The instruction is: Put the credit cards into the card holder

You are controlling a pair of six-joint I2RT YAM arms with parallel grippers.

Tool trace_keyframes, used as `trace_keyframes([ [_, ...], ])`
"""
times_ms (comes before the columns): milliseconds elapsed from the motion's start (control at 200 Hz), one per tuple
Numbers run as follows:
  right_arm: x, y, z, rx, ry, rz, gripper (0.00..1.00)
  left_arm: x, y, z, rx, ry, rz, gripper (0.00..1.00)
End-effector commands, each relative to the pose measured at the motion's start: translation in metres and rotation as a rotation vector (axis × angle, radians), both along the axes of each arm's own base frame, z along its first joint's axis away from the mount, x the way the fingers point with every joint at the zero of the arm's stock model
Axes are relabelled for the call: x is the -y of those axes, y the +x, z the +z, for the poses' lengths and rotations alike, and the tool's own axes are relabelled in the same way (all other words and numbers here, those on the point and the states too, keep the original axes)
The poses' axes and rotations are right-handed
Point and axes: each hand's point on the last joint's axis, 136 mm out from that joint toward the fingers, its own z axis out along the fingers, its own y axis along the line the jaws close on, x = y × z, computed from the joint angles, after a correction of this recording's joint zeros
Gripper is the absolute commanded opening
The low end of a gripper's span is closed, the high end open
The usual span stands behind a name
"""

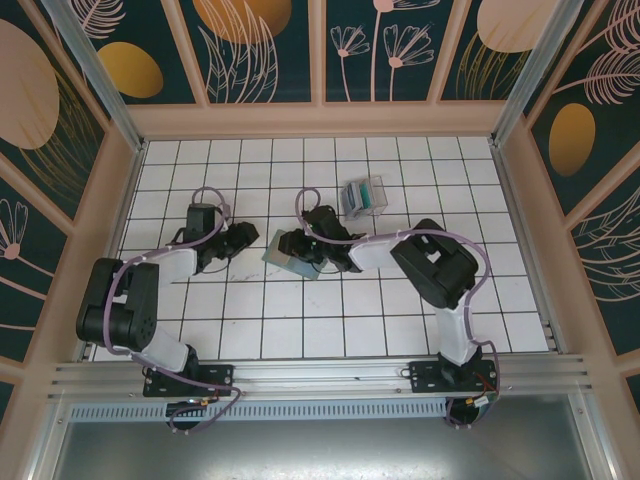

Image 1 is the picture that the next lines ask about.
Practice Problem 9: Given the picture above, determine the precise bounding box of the clear acrylic card box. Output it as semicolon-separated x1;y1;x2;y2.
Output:
339;173;390;222

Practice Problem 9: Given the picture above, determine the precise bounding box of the black controller box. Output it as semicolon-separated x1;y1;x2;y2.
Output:
164;398;214;434

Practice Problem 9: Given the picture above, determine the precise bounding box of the grey metal sheet panel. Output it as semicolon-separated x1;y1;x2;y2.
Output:
49;419;609;480

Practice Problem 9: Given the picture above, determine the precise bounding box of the green circuit board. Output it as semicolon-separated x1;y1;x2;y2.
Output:
472;393;499;416

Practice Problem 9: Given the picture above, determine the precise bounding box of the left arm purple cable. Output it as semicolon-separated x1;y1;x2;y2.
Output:
102;186;245;436

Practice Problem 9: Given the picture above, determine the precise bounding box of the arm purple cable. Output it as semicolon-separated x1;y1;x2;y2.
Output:
102;186;245;436
295;187;501;431

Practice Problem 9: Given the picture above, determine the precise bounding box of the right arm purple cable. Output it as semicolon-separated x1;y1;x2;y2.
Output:
295;187;501;431

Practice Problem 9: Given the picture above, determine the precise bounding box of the aluminium mounting rail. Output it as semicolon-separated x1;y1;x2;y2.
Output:
47;353;596;401

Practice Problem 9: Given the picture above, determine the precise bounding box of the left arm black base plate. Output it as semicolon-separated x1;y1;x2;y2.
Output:
143;363;236;399

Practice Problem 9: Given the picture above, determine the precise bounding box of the aluminium frame post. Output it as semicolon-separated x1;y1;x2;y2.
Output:
42;0;147;154
489;0;592;147

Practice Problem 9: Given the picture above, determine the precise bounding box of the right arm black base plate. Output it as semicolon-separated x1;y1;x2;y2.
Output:
408;359;501;396

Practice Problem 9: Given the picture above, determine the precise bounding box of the slotted grey cable duct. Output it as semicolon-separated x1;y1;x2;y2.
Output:
67;402;451;422

